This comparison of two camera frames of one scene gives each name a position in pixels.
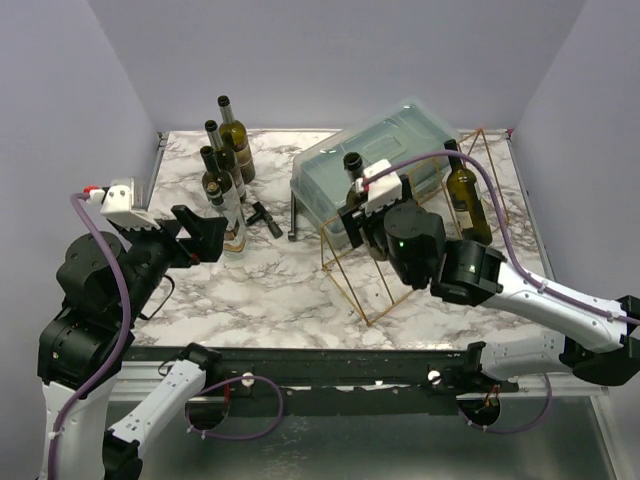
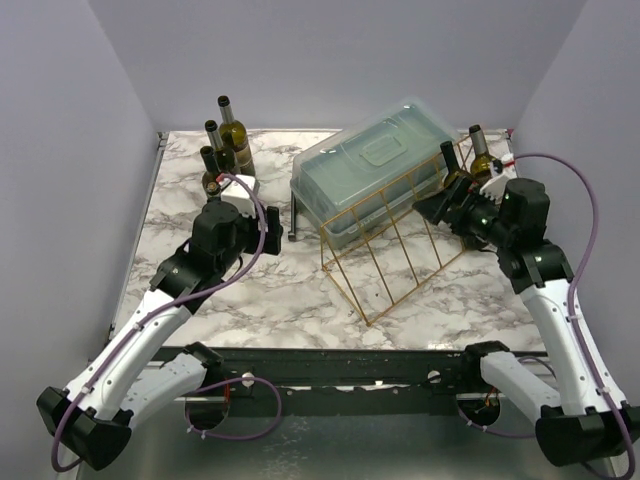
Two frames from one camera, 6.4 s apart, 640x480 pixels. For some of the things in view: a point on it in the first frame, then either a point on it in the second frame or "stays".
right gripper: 353,223 → 455,206
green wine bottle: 234,136 stays
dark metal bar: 292,234 stays
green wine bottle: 217,175 stays
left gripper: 207,235 → 272,237
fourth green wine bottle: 226,157 stays
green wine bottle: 352,162 → 480,165
